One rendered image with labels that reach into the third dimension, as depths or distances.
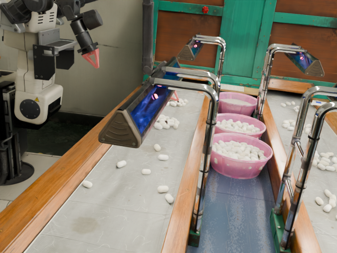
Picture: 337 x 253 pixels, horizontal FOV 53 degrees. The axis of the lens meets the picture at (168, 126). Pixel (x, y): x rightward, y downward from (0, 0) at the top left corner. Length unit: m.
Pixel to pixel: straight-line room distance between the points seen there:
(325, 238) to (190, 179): 0.41
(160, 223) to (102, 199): 0.19
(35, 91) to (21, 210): 0.90
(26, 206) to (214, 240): 0.52
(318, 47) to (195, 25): 0.79
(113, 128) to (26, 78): 1.17
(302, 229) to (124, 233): 0.47
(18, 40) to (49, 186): 0.91
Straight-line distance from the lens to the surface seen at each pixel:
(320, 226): 1.08
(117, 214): 0.96
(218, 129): 1.57
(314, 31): 2.37
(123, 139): 0.62
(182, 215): 0.93
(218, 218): 1.10
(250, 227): 1.10
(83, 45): 1.47
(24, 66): 1.79
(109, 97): 3.37
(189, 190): 1.04
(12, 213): 0.95
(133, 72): 3.26
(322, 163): 1.45
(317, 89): 0.97
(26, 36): 1.74
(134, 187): 1.07
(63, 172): 1.10
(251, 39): 2.32
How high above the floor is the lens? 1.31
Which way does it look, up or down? 21 degrees down
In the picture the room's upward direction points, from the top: 6 degrees clockwise
